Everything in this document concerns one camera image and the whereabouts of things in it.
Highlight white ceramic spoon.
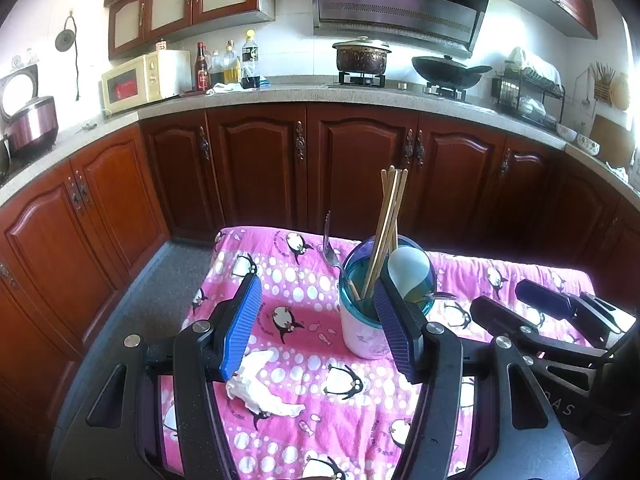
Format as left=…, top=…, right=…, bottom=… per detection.
left=387, top=247, right=432, bottom=307

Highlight white utensil holder teal rim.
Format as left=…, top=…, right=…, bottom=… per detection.
left=338, top=233, right=437, bottom=360

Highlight black dish rack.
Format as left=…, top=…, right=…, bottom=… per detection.
left=492, top=72, right=567, bottom=129

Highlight wooden lower kitchen cabinets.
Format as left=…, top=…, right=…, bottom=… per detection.
left=0, top=102, right=640, bottom=411

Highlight gas stove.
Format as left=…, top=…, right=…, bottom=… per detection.
left=334, top=70, right=472, bottom=102

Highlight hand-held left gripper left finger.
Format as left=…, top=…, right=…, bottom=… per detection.
left=52, top=273, right=264, bottom=480

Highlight range hood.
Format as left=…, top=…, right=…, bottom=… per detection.
left=308, top=0, right=496, bottom=54

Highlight wall chopstick holder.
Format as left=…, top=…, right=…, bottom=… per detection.
left=589, top=61, right=617, bottom=106

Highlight dark cooking pot with lid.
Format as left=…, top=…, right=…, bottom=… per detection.
left=332, top=36, right=392, bottom=75

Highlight cream microwave oven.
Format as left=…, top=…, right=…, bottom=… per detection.
left=101, top=53, right=167, bottom=115

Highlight round wooden board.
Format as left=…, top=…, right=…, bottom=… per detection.
left=609, top=72, right=631, bottom=111

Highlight black wok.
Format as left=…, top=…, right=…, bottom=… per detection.
left=411, top=54, right=494, bottom=89

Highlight white cloth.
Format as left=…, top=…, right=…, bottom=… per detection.
left=205, top=81, right=246, bottom=96

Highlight pink penguin print blanket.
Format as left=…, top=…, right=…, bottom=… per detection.
left=160, top=226, right=597, bottom=480

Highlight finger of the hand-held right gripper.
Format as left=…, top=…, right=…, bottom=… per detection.
left=514, top=278, right=623, bottom=347
left=470, top=295, right=608, bottom=363

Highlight yellow cooking oil bottle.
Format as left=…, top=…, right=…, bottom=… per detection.
left=223, top=40, right=241, bottom=84

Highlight silver rice cooker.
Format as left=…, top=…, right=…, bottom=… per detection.
left=0, top=64, right=60, bottom=154

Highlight grey stone kitchen countertop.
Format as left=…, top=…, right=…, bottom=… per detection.
left=0, top=80, right=640, bottom=201

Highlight dark wall hanging with cord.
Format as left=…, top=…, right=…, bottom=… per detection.
left=54, top=15, right=82, bottom=102

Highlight crumpled white tissue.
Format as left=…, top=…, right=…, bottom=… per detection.
left=224, top=349, right=307, bottom=419

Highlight wooden cutting board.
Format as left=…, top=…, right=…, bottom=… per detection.
left=589, top=113, right=637, bottom=169

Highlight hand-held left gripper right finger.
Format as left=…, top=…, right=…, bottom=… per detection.
left=371, top=279, right=581, bottom=480

